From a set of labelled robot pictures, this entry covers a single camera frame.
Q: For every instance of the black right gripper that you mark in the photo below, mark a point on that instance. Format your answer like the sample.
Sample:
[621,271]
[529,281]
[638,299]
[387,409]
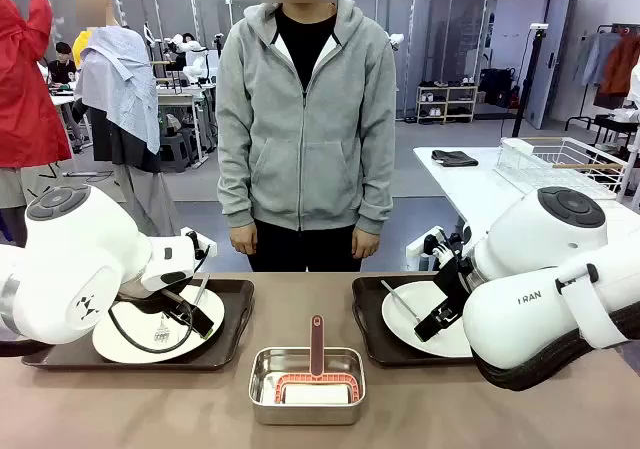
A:
[452,289]

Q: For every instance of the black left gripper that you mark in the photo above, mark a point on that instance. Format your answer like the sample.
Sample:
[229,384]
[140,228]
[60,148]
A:
[177,303]

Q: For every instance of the dark brown serving tray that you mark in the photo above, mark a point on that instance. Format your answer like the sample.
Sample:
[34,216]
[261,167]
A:
[370,319]
[230,319]

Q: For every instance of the white round plate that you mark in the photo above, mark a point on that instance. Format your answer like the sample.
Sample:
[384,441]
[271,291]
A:
[395,325]
[135,324]

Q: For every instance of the pink brown lint roller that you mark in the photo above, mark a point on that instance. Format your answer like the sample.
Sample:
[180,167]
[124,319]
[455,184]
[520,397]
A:
[316,344]

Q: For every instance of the person's left forearm grey sleeve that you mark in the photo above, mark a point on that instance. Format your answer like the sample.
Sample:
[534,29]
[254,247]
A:
[375,189]

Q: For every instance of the person's right forearm grey sleeve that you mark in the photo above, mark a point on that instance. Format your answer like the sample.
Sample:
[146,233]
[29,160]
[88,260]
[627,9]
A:
[235,184]

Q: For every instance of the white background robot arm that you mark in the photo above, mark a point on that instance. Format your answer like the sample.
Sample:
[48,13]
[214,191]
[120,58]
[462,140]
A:
[195,69]

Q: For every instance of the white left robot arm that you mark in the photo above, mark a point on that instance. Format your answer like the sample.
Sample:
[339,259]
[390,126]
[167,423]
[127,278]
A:
[75,249]

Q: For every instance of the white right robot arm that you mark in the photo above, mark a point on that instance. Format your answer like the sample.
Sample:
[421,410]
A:
[525,239]

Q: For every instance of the person's right hand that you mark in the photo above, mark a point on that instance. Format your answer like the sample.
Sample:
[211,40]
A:
[243,236]

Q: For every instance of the person's left hand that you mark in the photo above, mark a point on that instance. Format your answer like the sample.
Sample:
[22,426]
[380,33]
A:
[366,243]

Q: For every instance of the silver table utensil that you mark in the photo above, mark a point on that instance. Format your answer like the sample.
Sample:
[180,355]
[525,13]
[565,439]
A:
[400,301]

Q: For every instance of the silver fork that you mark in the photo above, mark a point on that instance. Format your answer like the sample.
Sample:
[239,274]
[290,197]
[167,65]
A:
[161,336]

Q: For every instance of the stainless steel rectangular container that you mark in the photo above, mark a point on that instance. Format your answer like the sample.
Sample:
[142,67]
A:
[305,414]

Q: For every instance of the white side table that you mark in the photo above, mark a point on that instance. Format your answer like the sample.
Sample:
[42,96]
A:
[465,189]

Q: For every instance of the black folded cloth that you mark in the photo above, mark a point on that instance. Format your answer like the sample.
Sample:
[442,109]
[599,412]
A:
[455,158]

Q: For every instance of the grey plastic stool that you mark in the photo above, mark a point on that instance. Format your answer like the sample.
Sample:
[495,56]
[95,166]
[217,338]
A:
[175,151]

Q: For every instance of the person in grey hoodie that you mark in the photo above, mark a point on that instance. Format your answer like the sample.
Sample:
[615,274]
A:
[305,169]

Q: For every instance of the wooden shoe rack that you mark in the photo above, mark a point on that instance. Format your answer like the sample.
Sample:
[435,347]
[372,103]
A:
[445,104]

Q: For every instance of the white background desk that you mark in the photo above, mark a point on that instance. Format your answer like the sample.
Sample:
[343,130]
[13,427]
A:
[175,100]

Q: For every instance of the black bag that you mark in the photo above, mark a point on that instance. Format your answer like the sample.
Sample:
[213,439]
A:
[495,86]

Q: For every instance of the black tripod stand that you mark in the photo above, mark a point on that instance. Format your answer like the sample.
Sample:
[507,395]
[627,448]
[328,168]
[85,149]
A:
[532,69]

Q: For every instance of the mannequin in red jacket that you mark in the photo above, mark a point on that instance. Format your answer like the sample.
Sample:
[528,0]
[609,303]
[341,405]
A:
[25,94]

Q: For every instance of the seated person in black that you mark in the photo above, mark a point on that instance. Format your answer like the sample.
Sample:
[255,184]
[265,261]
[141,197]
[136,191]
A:
[62,69]

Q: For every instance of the person in yellow hoodie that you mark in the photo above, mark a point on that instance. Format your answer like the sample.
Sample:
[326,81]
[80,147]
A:
[80,44]

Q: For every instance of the grey open door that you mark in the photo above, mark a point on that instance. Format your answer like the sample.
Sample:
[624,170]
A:
[555,44]

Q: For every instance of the pale blue hanging shirt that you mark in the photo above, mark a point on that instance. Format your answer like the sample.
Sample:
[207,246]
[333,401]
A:
[595,59]

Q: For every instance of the orange hanging jacket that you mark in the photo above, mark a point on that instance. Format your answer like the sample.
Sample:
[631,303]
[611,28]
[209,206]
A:
[620,66]

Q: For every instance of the black clothes rack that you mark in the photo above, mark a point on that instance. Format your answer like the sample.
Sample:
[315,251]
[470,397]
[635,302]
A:
[602,28]

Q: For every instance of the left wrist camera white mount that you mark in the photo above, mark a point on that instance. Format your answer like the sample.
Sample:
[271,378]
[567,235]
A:
[211,248]

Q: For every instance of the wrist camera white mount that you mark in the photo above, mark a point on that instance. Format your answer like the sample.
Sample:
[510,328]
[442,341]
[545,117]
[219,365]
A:
[417,244]
[211,248]

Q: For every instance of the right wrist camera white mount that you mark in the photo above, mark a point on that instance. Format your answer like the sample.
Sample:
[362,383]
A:
[417,244]

